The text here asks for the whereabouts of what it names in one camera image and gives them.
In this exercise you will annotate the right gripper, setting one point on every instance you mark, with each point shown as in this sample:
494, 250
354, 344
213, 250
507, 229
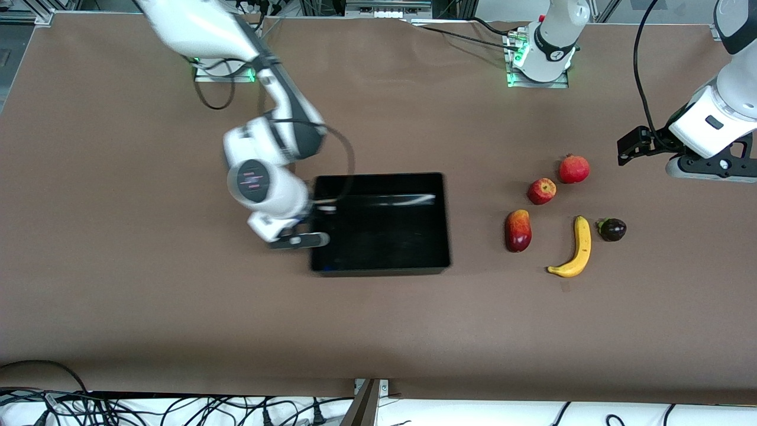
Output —
309, 215

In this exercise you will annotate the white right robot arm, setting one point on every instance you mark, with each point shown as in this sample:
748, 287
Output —
195, 23

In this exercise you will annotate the small metal bracket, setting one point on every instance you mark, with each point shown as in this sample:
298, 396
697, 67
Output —
384, 387

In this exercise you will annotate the grey metal bar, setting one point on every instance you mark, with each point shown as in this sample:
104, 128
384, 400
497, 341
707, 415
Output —
361, 408

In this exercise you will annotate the small red apple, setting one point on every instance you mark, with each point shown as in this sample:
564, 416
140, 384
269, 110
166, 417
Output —
541, 191

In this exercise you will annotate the dark purple mangosteen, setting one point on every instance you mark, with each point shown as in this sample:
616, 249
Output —
613, 230

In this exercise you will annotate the yellow banana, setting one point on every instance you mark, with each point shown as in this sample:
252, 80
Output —
583, 245

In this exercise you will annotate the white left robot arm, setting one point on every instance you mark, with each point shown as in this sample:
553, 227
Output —
556, 29

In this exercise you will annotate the red mango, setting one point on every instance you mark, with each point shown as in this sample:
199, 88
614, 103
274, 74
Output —
518, 232

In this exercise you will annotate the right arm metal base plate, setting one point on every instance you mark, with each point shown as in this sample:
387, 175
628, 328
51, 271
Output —
236, 77

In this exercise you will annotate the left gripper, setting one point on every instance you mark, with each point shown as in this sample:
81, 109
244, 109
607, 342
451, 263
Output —
657, 144

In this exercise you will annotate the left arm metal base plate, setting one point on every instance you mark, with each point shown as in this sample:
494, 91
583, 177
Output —
559, 84

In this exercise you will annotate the black plastic box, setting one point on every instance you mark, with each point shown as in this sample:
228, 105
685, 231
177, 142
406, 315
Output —
384, 242

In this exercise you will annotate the red round pomegranate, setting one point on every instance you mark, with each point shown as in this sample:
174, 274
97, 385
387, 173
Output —
573, 170

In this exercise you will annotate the brown table cover sheet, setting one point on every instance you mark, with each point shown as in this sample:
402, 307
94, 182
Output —
378, 325

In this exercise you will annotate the white power strip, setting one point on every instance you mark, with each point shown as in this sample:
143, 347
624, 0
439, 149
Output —
387, 13

